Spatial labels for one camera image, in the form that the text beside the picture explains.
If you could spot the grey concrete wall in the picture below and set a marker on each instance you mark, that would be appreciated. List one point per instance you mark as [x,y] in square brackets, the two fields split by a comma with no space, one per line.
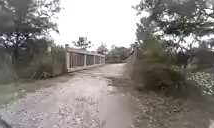
[131,65]

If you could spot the group of trees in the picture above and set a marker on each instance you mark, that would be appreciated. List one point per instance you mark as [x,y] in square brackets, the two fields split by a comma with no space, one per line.
[181,20]

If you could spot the pale gravel path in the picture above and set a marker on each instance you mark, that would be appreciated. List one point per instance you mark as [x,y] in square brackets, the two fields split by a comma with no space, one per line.
[95,100]

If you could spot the distant trees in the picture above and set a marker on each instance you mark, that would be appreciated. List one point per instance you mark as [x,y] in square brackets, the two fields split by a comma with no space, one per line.
[116,55]

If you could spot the concrete railing with posts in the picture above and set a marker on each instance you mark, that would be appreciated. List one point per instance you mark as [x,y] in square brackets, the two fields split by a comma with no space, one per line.
[82,60]

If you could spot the large green bush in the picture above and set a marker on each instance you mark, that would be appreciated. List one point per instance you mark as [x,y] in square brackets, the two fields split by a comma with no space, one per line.
[160,68]

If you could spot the large dark tree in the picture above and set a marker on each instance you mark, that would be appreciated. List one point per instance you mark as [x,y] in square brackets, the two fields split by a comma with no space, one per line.
[18,23]

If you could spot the grass strip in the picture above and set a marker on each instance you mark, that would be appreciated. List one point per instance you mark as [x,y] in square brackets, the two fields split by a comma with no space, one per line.
[10,94]
[168,111]

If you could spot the overgrown hedge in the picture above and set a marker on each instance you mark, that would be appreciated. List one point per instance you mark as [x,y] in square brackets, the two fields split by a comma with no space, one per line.
[31,63]

